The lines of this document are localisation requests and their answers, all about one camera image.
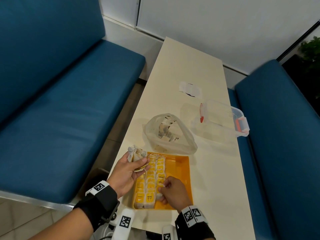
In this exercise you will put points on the person's left hand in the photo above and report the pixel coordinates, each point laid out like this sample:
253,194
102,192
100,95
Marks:
122,177

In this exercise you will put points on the person's right hand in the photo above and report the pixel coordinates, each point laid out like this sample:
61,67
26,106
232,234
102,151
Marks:
177,194

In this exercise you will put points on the yellow tagged tea bag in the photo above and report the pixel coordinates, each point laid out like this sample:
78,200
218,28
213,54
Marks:
160,196

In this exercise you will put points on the bunch of tea bags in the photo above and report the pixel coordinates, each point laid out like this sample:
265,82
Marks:
136,154

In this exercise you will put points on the yellow tray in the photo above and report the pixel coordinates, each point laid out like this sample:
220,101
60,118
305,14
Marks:
180,167

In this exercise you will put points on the row of tea bags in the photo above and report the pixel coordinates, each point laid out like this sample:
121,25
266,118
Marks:
150,199

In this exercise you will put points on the clear plastic bag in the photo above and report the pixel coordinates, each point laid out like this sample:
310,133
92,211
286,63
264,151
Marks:
186,144

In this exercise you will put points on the clear box with red latches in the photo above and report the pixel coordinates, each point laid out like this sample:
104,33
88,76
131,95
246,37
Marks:
217,117

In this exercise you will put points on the person's right forearm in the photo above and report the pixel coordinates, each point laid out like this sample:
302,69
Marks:
200,232

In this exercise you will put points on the person's left forearm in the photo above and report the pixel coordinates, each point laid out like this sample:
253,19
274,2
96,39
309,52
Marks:
92,212

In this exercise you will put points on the white marker wristband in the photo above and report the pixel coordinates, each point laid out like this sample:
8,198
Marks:
98,187
192,216

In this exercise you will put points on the blue sofa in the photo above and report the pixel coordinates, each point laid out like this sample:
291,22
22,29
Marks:
70,97
282,152

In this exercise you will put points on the white paper patch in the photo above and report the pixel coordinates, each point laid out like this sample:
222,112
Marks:
193,90

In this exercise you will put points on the black metal pole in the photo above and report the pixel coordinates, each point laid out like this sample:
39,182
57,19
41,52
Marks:
297,41

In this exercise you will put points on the green leafy plant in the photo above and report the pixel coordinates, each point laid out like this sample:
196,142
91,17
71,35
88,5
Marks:
311,49

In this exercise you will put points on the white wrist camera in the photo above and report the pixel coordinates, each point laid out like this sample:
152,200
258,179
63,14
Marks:
167,234
125,222

